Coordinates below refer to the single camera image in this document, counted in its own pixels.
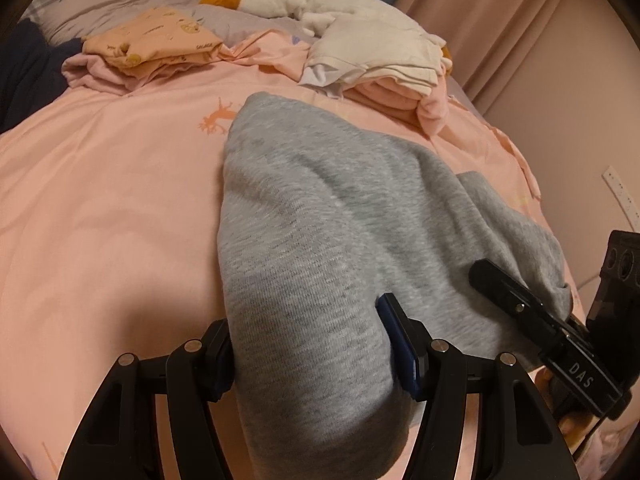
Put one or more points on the white folded garment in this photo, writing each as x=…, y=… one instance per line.
x=358, y=54

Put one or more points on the grey sweatshirt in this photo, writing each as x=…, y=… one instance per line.
x=319, y=219

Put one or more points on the plaid grey pillow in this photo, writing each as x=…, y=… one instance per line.
x=62, y=20

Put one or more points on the orange printed folded garment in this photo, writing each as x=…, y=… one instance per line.
x=154, y=39

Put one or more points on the navy blue garment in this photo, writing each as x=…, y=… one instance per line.
x=31, y=72

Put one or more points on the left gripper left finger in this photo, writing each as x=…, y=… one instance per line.
x=117, y=438

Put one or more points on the pink folded garment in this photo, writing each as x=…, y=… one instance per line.
x=429, y=112

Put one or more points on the white goose plush toy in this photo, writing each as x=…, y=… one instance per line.
x=317, y=15

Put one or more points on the person's right hand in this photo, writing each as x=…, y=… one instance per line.
x=573, y=420

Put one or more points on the pink printed duvet cover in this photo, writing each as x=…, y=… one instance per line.
x=110, y=214

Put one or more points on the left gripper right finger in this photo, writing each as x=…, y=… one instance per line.
x=517, y=438

